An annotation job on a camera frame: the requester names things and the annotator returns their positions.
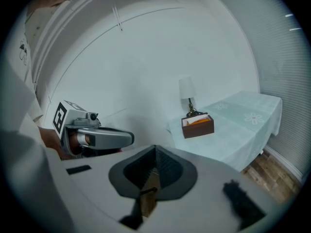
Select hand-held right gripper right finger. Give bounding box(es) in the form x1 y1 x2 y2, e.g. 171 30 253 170
155 144 198 201

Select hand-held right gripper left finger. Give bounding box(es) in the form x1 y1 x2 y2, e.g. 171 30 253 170
108 144 156 199

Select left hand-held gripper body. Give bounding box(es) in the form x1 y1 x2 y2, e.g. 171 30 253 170
52 100 135 159

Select brown wooden tissue box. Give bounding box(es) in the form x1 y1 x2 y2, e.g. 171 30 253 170
181 115 215 139

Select white tissue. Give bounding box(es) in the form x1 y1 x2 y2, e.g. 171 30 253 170
187 114 209 125

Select person's left forearm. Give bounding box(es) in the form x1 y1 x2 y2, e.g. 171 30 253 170
38 126 72 161

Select orange tissue packet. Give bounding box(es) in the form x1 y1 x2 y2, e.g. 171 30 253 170
186 117 211 126

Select person's left hand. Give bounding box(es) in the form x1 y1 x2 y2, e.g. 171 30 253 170
69 133 96 154

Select light green floral tablecloth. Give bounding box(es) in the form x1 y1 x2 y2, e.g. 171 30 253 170
166 90 283 172

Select person's white printed shirt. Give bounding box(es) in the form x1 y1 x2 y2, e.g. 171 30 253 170
4 5 45 131

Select white shade table lamp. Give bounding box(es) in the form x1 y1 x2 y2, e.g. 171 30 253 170
178 76 203 117

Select grey window blind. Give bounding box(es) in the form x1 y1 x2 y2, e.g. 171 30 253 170
208 0 310 182

